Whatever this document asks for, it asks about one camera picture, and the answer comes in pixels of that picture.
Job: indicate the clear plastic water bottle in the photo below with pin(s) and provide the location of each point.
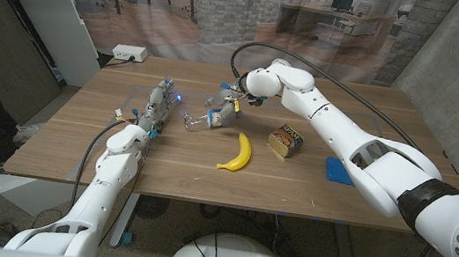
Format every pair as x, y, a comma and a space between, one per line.
197, 123

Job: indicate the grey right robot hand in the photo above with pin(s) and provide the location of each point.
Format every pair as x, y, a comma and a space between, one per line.
226, 101

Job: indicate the blue ice pack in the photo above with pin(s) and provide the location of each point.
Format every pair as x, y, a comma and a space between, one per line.
337, 171

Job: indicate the grey table leg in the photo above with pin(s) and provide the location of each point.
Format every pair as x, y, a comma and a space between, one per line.
344, 254

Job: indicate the spam can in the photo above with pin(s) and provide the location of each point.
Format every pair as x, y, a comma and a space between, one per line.
285, 140

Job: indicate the white table leg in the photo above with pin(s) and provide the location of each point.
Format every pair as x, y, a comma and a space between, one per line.
124, 221

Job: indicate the black floor fan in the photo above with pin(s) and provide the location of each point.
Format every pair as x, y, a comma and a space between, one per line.
151, 207

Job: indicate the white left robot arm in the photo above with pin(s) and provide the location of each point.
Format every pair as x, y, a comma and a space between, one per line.
113, 166

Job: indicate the printed office backdrop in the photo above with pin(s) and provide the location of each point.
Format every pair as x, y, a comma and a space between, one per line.
227, 13

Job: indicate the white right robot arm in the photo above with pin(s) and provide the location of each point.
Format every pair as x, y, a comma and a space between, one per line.
344, 135

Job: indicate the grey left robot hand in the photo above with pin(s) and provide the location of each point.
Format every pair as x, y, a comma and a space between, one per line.
157, 105

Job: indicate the white power strip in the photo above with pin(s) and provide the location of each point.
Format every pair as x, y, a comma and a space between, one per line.
129, 52

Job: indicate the yellow toy banana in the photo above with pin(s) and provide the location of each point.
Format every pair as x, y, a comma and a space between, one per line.
243, 154

